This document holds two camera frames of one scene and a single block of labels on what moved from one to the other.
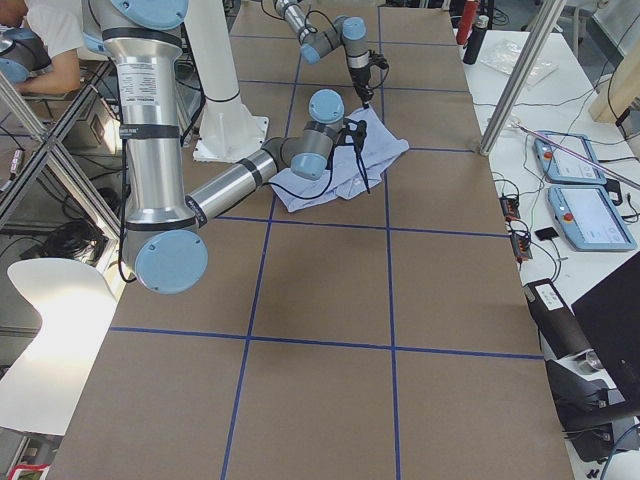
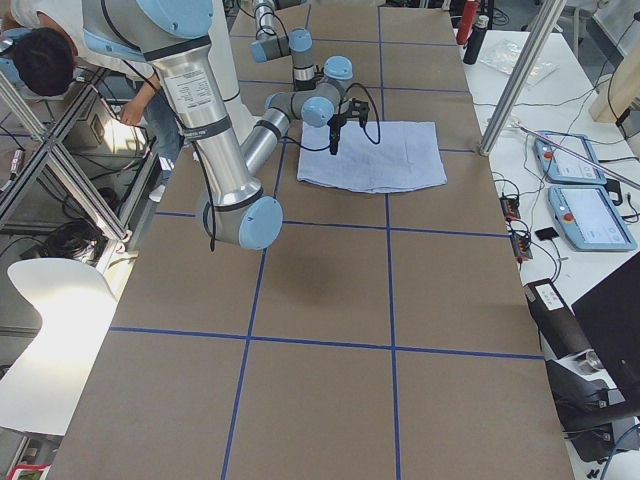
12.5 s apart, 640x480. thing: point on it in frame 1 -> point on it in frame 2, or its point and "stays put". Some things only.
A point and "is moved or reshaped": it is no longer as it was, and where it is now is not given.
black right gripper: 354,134 -> 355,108
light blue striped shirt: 354,169 is moved or reshaped
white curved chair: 41,391 stays put
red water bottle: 467,22 stays put
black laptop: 610,317 stays put
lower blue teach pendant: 590,218 stays put
